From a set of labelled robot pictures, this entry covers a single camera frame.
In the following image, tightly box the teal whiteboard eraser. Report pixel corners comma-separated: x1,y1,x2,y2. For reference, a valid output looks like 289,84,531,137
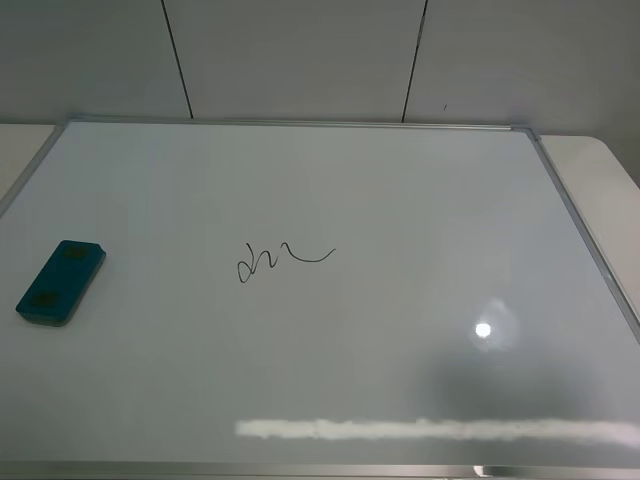
15,240,106,328

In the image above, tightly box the white whiteboard with aluminium frame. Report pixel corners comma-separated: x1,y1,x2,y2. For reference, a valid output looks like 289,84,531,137
1,118,639,479

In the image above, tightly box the black marker scribble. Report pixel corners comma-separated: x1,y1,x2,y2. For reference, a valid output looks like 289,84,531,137
236,242,337,285

